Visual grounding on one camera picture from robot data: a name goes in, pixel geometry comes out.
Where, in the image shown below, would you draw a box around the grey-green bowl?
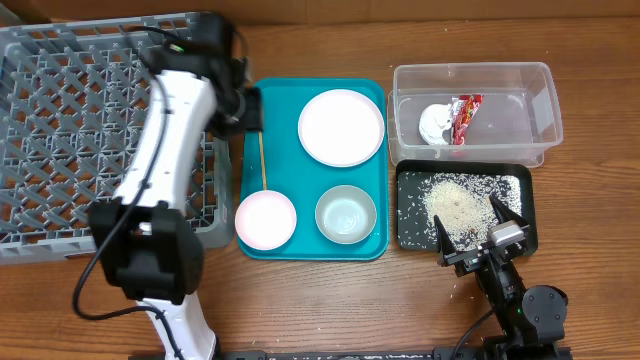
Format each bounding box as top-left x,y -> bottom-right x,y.
315,185 -> 378,245

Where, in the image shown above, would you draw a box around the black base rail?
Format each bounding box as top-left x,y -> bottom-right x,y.
127,344 -> 574,360

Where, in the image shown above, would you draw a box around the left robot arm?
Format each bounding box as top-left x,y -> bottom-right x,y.
72,12 -> 264,359

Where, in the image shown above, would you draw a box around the wooden chopstick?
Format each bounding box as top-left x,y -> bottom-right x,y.
258,131 -> 268,191

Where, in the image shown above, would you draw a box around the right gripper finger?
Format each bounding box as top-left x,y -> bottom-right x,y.
489,195 -> 529,229
434,215 -> 456,266

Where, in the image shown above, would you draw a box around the red snack wrapper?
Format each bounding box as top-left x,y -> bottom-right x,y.
450,94 -> 484,145

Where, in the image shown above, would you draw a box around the black waste tray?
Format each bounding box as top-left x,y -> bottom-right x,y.
395,160 -> 538,256

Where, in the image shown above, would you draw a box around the teal serving tray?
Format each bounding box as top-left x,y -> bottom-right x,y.
239,78 -> 390,261

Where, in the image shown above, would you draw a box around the white rice grains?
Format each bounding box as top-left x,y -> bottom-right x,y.
397,171 -> 522,251

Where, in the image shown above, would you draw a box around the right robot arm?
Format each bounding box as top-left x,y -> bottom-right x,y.
434,196 -> 571,359

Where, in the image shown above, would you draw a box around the white napkin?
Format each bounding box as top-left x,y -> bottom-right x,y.
418,104 -> 452,145

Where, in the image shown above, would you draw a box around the grey plastic dish rack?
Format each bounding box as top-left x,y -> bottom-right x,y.
1,13 -> 234,265

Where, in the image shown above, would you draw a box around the clear plastic waste bin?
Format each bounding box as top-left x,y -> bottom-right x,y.
387,62 -> 563,167

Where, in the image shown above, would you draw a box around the white round plate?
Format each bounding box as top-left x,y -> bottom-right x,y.
298,89 -> 385,168

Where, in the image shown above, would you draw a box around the pink saucer plate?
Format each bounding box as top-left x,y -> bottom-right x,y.
235,190 -> 297,251

